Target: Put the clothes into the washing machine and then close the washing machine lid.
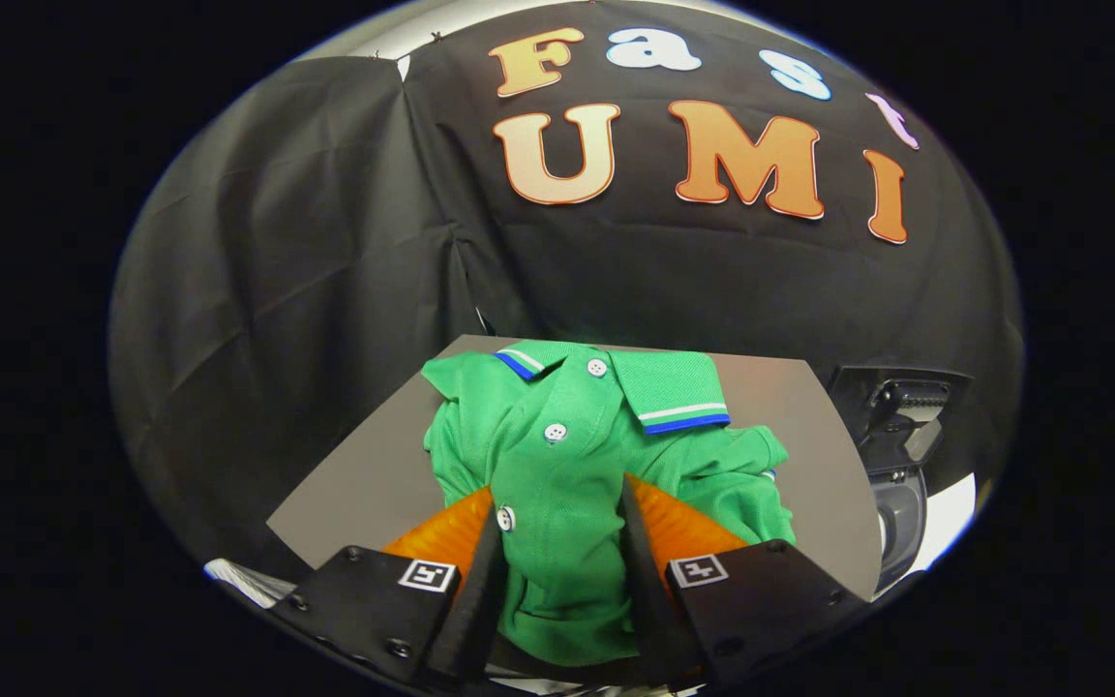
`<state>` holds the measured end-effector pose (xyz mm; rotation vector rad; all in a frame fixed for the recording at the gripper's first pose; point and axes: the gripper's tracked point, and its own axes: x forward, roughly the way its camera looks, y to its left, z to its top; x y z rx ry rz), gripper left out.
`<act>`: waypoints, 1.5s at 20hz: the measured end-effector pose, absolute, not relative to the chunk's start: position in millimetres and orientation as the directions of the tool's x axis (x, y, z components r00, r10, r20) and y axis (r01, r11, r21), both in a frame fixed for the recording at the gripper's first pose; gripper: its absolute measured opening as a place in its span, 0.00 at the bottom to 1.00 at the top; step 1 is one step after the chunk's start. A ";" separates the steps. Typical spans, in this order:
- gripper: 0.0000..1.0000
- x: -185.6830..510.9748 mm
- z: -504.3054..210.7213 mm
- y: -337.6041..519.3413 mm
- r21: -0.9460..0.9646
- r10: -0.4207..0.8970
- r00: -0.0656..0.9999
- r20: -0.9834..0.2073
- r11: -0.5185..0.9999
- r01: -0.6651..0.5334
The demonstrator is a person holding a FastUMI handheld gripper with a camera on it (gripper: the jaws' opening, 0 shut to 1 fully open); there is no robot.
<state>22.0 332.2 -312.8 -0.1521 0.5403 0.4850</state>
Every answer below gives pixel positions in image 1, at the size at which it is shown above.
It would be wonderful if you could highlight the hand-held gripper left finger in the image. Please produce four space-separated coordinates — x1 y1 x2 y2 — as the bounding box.
267 486 507 683

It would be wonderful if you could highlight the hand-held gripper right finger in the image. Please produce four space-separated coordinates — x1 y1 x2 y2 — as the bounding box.
618 472 875 684

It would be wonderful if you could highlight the green polo shirt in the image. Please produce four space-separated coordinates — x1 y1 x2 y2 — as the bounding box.
420 339 799 669

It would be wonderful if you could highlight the grey top-load washing machine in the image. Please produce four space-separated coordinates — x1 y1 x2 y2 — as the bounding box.
827 364 975 593

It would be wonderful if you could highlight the dark washing machine lid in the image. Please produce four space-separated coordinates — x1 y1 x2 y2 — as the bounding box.
827 364 975 477

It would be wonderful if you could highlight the black backdrop cloth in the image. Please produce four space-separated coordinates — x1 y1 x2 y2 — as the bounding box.
109 0 1025 582

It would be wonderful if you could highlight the row of black cloth clips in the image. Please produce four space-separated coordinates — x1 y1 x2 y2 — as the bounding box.
369 29 448 62

